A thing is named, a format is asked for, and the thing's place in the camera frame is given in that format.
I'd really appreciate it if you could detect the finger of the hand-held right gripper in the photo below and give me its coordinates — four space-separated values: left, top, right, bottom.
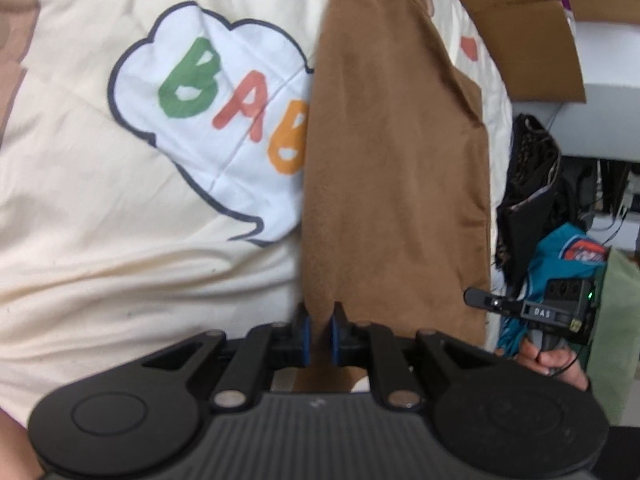
463 287 525 317

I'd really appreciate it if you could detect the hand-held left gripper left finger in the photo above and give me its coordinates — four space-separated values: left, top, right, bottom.
95 302 313 411

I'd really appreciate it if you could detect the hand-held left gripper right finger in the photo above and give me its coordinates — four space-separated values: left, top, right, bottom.
326 301 538 411

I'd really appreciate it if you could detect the brown printed t-shirt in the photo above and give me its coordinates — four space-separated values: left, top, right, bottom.
292 0 493 393

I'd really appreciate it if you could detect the person's right hand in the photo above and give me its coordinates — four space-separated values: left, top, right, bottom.
517 337 591 392

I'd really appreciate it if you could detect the teal patterned cloth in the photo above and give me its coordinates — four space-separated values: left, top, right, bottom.
497 222 608 358

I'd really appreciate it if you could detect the black folded garment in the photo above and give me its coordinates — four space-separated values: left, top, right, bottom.
495 112 563 286

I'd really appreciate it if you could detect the dark clutter pile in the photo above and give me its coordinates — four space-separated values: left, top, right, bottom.
560 155 640 261

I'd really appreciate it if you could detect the cream printed blanket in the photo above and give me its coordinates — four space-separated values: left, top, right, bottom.
0 0 516 428

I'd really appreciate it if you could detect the flattened cardboard sheet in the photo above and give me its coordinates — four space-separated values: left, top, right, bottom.
430 0 640 103

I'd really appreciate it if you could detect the thin black cable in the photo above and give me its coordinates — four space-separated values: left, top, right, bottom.
532 347 578 377

